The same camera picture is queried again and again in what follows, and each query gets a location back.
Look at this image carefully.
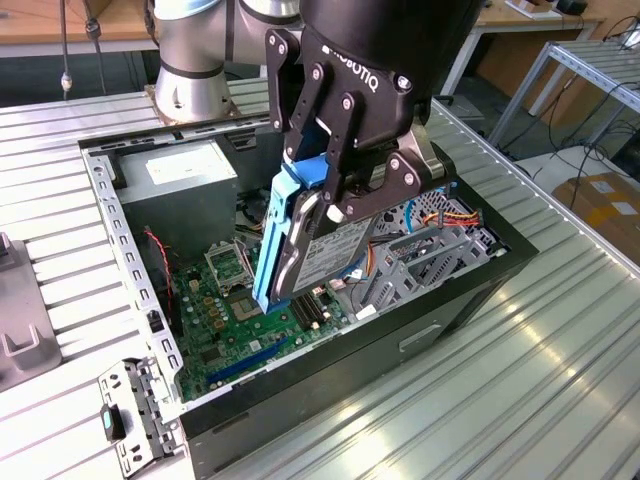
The blue wire with black plug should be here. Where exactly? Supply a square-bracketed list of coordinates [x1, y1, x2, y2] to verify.
[403, 182, 459, 236]

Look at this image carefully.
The blue expansion slot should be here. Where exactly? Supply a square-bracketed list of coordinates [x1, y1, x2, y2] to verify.
[206, 335, 290, 389]

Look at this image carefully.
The grey parts rack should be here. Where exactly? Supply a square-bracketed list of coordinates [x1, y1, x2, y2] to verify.
[0, 232, 64, 391]

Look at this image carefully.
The grey power supply unit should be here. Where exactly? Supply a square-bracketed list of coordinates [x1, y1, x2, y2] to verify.
[113, 138, 240, 261]

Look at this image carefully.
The perforated metal disk bay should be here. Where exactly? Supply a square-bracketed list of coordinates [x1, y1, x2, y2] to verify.
[344, 184, 507, 321]

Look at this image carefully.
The green motherboard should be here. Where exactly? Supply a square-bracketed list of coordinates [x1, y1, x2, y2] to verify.
[172, 234, 351, 404]

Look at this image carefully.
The blue wire with white plug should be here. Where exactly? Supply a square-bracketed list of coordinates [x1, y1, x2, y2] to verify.
[327, 269, 364, 292]

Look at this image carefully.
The red black twisted wire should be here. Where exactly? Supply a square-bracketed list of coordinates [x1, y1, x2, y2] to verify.
[143, 227, 177, 314]

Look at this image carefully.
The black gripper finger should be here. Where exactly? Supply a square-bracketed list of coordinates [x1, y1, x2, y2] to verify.
[265, 27, 335, 160]
[322, 89, 455, 225]

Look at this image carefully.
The metal expansion slot bracket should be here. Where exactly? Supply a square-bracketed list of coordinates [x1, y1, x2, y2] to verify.
[97, 355, 184, 474]

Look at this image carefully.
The metal locking lever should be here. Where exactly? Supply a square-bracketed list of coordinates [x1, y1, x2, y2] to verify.
[238, 240, 255, 287]

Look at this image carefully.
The CPU socket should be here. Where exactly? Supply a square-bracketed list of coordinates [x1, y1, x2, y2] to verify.
[222, 289, 261, 324]

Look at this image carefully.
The small brown box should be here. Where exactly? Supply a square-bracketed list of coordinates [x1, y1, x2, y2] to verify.
[82, 0, 154, 24]

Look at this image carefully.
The metal socket cover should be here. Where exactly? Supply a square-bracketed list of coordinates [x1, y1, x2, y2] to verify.
[203, 239, 254, 294]

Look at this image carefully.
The black RAM slot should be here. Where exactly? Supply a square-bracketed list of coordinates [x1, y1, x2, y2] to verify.
[302, 292, 330, 321]
[291, 297, 321, 330]

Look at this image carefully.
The hard disk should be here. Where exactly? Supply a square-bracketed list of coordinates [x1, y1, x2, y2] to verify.
[251, 153, 377, 317]

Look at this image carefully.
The orange red power wire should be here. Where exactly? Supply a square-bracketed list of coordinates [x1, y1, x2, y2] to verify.
[422, 207, 484, 229]

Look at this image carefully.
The black open PC case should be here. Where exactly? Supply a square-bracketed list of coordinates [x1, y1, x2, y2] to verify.
[77, 94, 541, 479]

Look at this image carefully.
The cardboard box with labels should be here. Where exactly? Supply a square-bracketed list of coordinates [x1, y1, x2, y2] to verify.
[552, 172, 640, 254]

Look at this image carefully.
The long wooden desk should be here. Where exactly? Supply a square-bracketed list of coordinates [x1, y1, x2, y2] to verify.
[0, 0, 609, 99]

